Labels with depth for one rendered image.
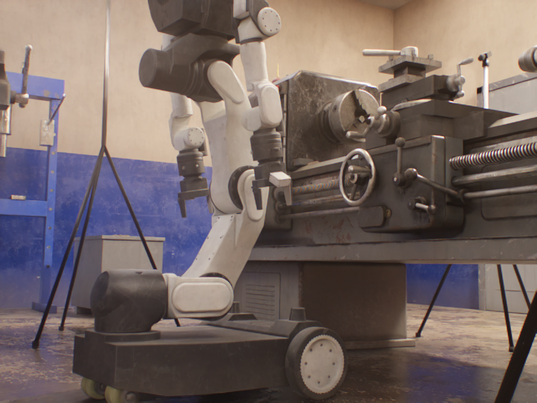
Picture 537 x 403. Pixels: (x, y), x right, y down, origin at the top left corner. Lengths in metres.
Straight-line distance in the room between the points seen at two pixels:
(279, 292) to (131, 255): 1.94
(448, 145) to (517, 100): 4.34
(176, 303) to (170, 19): 0.83
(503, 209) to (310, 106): 1.40
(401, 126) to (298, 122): 1.02
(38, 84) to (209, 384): 4.23
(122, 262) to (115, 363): 3.12
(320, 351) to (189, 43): 0.96
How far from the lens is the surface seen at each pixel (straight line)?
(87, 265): 5.07
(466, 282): 6.87
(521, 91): 6.55
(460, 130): 2.30
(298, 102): 3.27
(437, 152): 2.20
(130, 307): 1.85
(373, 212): 2.37
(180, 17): 2.03
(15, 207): 5.57
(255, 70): 1.90
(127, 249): 4.87
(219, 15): 2.06
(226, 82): 2.03
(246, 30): 1.93
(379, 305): 3.24
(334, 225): 2.90
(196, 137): 2.23
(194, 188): 2.25
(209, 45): 2.06
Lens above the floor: 0.37
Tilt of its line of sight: 5 degrees up
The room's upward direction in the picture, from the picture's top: 1 degrees clockwise
